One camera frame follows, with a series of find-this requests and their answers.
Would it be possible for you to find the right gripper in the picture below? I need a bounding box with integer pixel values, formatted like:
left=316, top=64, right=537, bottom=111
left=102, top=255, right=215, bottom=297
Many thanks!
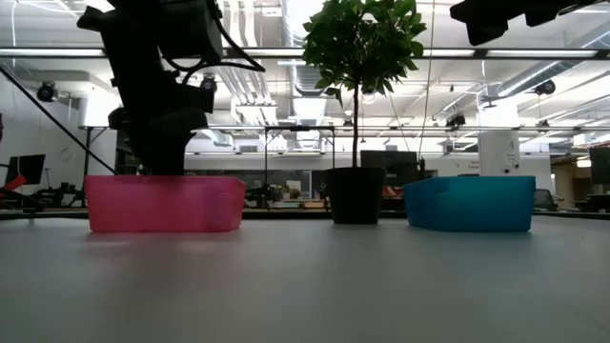
left=450, top=0, right=592, bottom=47

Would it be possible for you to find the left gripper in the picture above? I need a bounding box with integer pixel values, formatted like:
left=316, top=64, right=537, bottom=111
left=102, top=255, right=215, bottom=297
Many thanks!
left=76, top=0, right=215, bottom=176

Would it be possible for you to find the pink plastic bin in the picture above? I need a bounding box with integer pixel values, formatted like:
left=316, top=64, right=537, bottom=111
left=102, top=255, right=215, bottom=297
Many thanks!
left=84, top=174, right=247, bottom=233

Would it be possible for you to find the blue plastic bin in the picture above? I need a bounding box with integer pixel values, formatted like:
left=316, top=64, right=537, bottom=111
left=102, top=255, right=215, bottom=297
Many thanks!
left=402, top=175, right=537, bottom=233

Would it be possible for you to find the black metal rack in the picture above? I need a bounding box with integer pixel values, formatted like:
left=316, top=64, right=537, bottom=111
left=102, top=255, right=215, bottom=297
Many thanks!
left=78, top=124, right=159, bottom=177

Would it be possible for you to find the green leafy small tree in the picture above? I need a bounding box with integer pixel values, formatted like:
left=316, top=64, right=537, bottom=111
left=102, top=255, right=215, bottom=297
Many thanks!
left=301, top=0, right=427, bottom=169

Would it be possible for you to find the white round pillar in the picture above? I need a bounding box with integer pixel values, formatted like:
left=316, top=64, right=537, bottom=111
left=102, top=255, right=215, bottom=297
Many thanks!
left=478, top=131, right=521, bottom=177

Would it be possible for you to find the black monitor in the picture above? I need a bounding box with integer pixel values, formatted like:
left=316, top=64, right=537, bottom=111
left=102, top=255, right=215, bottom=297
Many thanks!
left=4, top=153, right=47, bottom=187
left=359, top=150, right=421, bottom=188
left=589, top=146, right=610, bottom=187

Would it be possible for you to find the red object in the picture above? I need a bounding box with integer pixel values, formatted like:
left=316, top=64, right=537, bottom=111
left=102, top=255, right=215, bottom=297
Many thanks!
left=0, top=174, right=28, bottom=201

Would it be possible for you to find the wooden cabinet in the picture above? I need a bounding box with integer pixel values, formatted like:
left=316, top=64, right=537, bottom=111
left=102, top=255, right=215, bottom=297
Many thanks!
left=552, top=154, right=592, bottom=211

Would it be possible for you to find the black plant pot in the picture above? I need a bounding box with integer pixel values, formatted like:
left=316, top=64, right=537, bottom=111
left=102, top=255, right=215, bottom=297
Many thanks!
left=324, top=166, right=387, bottom=226

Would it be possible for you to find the dark office chair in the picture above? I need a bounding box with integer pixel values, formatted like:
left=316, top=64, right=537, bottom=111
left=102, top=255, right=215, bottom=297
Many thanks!
left=533, top=188, right=559, bottom=212

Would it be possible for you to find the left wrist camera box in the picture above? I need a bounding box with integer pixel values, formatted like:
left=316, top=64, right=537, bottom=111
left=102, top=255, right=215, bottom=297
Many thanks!
left=158, top=0, right=225, bottom=64

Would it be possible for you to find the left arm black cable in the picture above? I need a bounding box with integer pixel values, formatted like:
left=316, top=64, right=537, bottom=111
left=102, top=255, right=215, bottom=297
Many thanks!
left=0, top=65, right=117, bottom=176

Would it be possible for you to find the black table frame rail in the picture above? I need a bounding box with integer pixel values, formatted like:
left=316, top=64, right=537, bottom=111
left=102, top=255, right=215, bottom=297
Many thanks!
left=0, top=208, right=610, bottom=221

